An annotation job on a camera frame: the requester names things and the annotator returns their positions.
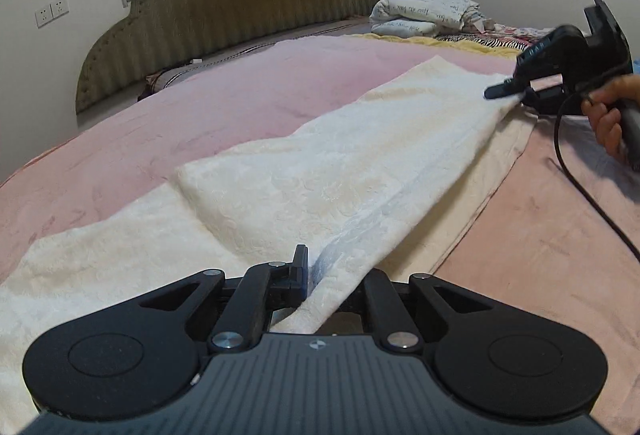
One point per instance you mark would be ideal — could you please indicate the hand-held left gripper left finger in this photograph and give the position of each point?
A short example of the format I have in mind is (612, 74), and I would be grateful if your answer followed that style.
(299, 276)

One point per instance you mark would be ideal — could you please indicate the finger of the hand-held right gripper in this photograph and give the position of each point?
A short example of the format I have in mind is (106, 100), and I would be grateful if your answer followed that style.
(545, 101)
(505, 90)

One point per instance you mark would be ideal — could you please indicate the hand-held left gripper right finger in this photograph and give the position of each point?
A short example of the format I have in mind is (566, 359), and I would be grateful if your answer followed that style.
(378, 301)

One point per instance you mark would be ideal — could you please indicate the cream textured towel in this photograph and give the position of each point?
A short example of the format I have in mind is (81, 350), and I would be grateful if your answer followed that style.
(300, 175)

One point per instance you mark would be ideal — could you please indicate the person's right hand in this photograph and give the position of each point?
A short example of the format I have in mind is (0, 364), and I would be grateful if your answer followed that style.
(607, 120)

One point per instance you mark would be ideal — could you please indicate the yellow cloth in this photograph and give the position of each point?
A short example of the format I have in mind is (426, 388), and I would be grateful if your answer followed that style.
(480, 49)

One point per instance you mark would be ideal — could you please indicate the zebra striped cloth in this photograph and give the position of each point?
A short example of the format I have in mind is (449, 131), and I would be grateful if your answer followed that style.
(480, 41)

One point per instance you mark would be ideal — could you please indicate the floral cloth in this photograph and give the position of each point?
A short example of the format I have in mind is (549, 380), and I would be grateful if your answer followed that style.
(520, 32)

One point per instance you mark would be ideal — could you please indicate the folded white printed quilt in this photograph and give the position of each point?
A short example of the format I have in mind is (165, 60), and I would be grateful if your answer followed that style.
(425, 12)

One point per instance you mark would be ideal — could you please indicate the pink blanket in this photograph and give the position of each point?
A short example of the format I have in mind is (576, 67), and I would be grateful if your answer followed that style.
(200, 115)

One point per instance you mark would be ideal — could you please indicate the white wall socket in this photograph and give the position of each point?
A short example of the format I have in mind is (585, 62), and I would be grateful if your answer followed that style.
(44, 16)
(59, 7)

